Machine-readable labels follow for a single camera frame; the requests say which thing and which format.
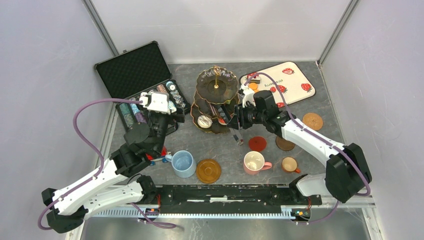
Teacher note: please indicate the three-tier black gold cake stand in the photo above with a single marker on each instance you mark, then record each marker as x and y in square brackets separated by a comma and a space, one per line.
[216, 86]

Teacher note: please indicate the chocolate cake slice toy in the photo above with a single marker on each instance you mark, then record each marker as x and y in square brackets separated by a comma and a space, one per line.
[214, 112]

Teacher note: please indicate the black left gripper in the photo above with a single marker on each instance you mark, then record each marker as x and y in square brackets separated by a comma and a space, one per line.
[179, 117]

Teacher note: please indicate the pink mug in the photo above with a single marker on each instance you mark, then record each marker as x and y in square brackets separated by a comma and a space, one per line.
[254, 162]

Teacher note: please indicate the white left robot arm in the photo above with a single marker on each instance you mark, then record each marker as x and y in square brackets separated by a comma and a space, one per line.
[117, 180]

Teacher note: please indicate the red round coaster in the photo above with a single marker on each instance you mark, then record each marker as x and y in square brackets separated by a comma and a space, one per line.
[257, 143]

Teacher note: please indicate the cream strawberry serving tray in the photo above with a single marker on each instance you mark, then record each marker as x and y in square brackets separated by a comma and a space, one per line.
[290, 80]

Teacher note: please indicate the black poker chip case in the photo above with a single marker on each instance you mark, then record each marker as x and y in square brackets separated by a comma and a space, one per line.
[142, 69]

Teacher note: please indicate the small orange brown cup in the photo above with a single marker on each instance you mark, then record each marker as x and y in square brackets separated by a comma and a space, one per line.
[290, 165]

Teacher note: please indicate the white chocolate striped toy donut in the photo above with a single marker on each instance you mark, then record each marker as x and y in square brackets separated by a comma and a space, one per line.
[204, 121]

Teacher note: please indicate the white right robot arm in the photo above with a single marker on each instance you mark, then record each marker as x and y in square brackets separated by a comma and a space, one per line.
[346, 170]

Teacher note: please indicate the light blue mug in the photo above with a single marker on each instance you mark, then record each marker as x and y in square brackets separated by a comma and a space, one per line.
[183, 163]

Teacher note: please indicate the amber glass saucer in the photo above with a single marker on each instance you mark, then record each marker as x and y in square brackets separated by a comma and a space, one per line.
[208, 171]

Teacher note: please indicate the woven rattan coaster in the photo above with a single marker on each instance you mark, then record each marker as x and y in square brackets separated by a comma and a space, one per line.
[313, 121]

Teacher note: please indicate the orange toy macaron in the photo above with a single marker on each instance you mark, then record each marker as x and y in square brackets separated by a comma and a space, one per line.
[253, 86]

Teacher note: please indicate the strawberry layer cake slice toy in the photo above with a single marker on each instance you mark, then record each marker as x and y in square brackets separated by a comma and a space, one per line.
[254, 77]

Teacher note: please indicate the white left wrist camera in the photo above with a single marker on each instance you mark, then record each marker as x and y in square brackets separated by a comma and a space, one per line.
[155, 101]

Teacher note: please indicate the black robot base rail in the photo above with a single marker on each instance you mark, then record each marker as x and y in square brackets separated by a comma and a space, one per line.
[232, 201]

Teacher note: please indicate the red strawberry toy tart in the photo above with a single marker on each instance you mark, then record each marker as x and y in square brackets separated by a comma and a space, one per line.
[222, 121]

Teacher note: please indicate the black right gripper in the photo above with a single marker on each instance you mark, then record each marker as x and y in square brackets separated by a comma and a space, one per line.
[238, 121]

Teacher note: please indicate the dark brown wooden coaster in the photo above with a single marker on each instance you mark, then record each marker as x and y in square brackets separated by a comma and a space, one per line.
[284, 144]

